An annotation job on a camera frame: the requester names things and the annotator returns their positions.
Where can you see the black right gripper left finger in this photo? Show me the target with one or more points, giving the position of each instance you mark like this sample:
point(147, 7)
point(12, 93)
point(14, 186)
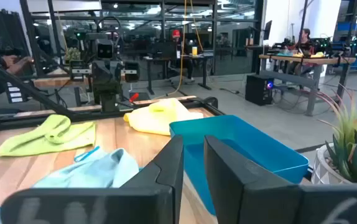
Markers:
point(104, 205)

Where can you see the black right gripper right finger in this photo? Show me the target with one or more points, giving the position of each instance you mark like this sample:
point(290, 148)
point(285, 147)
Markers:
point(259, 199)

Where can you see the light blue microfiber towel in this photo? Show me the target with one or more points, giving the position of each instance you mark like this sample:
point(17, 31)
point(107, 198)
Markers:
point(104, 171)

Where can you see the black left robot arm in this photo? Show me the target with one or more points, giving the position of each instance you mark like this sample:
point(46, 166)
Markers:
point(132, 73)

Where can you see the yellow microfiber towel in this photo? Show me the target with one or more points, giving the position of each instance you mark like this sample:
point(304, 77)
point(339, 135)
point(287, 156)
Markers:
point(160, 119)

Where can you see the lime green microfiber towel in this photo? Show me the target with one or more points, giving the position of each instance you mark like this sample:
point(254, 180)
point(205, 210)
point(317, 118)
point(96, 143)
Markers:
point(41, 140)

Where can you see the teal plastic bin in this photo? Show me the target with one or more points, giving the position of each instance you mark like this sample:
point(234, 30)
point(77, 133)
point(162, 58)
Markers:
point(259, 140)

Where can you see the black standing desk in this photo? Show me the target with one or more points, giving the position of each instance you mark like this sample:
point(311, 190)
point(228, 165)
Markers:
point(166, 58)

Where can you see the person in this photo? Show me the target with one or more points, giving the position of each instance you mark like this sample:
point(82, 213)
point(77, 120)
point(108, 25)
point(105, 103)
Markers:
point(176, 33)
point(306, 35)

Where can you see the orange drink cup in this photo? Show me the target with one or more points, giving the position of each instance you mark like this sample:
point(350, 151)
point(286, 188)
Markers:
point(194, 51)

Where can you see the person's hand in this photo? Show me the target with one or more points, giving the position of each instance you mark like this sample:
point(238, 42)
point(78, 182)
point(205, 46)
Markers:
point(16, 63)

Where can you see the potted succulent plant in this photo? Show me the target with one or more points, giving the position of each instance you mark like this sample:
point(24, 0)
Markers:
point(349, 149)

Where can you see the black computer tower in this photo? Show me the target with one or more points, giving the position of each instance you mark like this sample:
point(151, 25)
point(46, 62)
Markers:
point(257, 90)

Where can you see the wooden work table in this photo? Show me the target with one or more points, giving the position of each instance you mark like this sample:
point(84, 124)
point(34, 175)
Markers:
point(321, 60)

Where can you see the black monitor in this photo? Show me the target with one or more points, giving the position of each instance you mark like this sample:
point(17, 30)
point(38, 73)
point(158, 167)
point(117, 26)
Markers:
point(267, 29)

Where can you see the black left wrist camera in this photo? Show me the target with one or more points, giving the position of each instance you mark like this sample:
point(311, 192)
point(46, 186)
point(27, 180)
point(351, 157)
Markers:
point(104, 49)

